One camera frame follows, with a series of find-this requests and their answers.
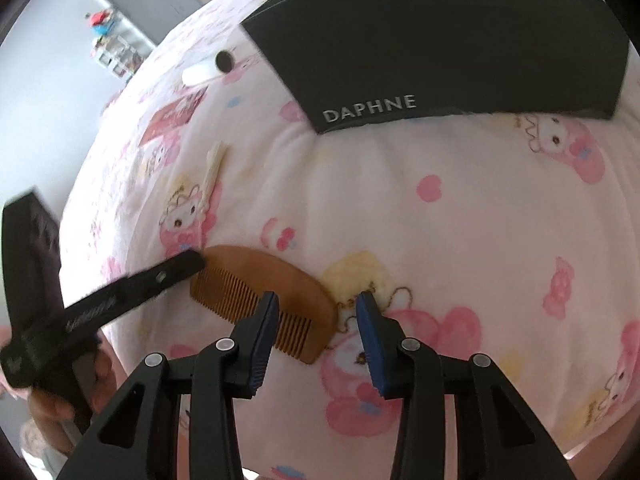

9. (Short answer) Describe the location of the white paper roll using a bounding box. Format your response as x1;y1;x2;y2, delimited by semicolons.
181;50;237;87

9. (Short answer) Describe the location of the red plush toy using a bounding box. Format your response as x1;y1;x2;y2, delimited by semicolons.
84;9;117;36

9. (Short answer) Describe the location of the pink printed blanket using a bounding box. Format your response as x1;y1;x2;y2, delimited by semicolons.
60;0;640;480

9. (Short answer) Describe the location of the red printed card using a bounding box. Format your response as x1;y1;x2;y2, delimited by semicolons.
140;87;208;146

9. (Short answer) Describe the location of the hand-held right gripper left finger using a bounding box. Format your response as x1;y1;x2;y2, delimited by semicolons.
55;291;281;480

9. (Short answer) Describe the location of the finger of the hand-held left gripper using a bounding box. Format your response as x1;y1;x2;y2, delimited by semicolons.
2;188;64;332
65;250;207;332

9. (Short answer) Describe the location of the brown wooden comb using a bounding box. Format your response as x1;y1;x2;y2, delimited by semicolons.
189;245;338;365

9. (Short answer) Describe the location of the person's left hand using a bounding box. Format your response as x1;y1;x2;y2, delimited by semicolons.
27;345;118;456

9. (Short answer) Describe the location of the white shelf rack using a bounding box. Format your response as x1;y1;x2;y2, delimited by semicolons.
91;27;151;81

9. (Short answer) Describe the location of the black cardboard box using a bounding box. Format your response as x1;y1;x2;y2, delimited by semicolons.
241;0;631;135

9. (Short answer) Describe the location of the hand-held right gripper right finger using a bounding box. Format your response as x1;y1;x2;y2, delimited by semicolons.
355;292;576;480

